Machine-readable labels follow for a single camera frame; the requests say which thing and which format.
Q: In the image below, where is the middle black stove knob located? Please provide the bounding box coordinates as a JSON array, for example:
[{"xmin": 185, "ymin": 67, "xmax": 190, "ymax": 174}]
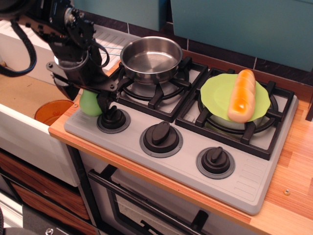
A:
[{"xmin": 139, "ymin": 121, "xmax": 183, "ymax": 158}]

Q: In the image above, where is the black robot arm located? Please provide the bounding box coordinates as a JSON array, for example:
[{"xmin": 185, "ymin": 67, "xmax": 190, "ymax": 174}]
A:
[{"xmin": 0, "ymin": 0, "xmax": 117, "ymax": 118}]

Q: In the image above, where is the green toy pear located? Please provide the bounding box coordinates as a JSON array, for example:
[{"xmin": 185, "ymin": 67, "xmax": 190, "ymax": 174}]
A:
[{"xmin": 79, "ymin": 90, "xmax": 102, "ymax": 117}]

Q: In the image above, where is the black burner grate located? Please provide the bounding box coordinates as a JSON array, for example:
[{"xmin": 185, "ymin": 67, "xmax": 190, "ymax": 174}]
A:
[
  {"xmin": 110, "ymin": 57, "xmax": 208, "ymax": 122},
  {"xmin": 176, "ymin": 68, "xmax": 298, "ymax": 160}
]

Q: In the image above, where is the toy bread loaf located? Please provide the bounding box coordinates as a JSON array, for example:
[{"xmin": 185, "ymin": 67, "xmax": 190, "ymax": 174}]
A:
[{"xmin": 227, "ymin": 69, "xmax": 256, "ymax": 123}]

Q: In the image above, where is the right black burner grate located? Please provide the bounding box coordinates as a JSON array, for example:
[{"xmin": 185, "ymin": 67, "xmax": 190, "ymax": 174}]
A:
[{"xmin": 176, "ymin": 68, "xmax": 298, "ymax": 160}]

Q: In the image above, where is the grey toy stove top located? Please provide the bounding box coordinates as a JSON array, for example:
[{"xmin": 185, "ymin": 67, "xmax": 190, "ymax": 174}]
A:
[{"xmin": 64, "ymin": 68, "xmax": 298, "ymax": 214}]

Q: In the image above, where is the lime green plate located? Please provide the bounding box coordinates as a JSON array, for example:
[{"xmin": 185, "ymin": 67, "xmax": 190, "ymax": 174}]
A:
[{"xmin": 201, "ymin": 73, "xmax": 270, "ymax": 122}]

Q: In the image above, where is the oven door with handle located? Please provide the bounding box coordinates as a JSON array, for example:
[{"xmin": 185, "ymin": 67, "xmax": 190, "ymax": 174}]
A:
[{"xmin": 88, "ymin": 165, "xmax": 254, "ymax": 235}]

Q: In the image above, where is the stainless steel pan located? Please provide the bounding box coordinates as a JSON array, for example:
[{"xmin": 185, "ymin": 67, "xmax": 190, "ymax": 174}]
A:
[{"xmin": 105, "ymin": 36, "xmax": 183, "ymax": 85}]

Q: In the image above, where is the orange sink drain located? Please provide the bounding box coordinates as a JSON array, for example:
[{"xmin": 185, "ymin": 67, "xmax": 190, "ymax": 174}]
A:
[{"xmin": 34, "ymin": 100, "xmax": 74, "ymax": 126}]

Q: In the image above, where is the right black stove knob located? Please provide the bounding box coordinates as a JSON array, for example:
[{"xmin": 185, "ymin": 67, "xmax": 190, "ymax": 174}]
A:
[{"xmin": 196, "ymin": 146, "xmax": 235, "ymax": 180}]

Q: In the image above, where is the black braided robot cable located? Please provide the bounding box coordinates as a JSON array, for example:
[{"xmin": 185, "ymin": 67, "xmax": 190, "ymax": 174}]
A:
[{"xmin": 0, "ymin": 19, "xmax": 37, "ymax": 78}]

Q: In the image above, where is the black stove knob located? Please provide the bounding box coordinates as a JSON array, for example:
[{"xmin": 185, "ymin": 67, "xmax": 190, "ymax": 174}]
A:
[
  {"xmin": 196, "ymin": 146, "xmax": 235, "ymax": 180},
  {"xmin": 139, "ymin": 121, "xmax": 183, "ymax": 158},
  {"xmin": 97, "ymin": 105, "xmax": 131, "ymax": 134}
]

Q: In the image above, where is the left black stove knob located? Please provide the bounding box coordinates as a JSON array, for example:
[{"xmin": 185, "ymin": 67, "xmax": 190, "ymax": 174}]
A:
[{"xmin": 97, "ymin": 105, "xmax": 131, "ymax": 134}]

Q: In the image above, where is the wooden drawer cabinet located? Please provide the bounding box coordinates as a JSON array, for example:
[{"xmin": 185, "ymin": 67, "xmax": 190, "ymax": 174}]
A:
[{"xmin": 0, "ymin": 149, "xmax": 97, "ymax": 235}]

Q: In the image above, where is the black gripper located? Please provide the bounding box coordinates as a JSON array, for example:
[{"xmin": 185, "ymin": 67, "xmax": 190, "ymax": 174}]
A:
[{"xmin": 46, "ymin": 52, "xmax": 118, "ymax": 117}]

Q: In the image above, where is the left black burner grate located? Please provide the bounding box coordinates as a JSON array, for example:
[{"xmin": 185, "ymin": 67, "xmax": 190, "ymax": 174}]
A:
[{"xmin": 110, "ymin": 57, "xmax": 208, "ymax": 122}]

